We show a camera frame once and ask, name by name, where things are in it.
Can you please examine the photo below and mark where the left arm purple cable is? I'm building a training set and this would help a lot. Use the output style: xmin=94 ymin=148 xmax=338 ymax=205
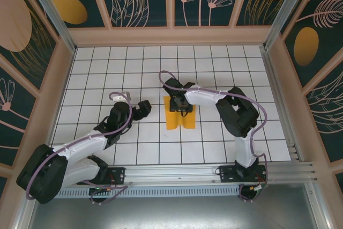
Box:
xmin=25 ymin=92 xmax=133 ymax=205

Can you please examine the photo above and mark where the short aluminium frame post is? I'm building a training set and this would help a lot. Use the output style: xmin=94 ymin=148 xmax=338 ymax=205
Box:
xmin=16 ymin=202 xmax=37 ymax=229
xmin=305 ymin=183 xmax=332 ymax=229

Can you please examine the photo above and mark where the orange paper sheet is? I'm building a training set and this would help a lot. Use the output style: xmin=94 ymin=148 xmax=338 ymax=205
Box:
xmin=163 ymin=95 xmax=197 ymax=131

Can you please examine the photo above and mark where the slotted grey cable duct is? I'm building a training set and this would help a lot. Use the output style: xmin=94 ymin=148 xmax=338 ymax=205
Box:
xmin=55 ymin=187 xmax=242 ymax=198

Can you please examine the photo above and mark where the aluminium table side rail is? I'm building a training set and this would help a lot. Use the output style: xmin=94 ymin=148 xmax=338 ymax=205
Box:
xmin=260 ymin=48 xmax=306 ymax=163

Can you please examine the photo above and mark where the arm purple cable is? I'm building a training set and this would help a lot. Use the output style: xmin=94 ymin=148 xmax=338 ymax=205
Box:
xmin=158 ymin=70 xmax=269 ymax=203
xmin=25 ymin=92 xmax=133 ymax=205

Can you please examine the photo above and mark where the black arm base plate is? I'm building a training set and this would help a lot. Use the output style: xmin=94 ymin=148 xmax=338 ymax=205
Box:
xmin=106 ymin=166 xmax=126 ymax=185
xmin=219 ymin=165 xmax=268 ymax=184

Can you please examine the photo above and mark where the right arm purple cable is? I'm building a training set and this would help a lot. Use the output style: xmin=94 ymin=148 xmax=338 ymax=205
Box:
xmin=158 ymin=70 xmax=269 ymax=203

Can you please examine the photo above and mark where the aluminium mounting rail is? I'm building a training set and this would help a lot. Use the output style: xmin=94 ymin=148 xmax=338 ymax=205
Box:
xmin=60 ymin=161 xmax=319 ymax=188

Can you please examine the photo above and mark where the grey metal sheet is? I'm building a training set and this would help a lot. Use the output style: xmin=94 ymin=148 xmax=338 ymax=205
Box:
xmin=28 ymin=196 xmax=321 ymax=229

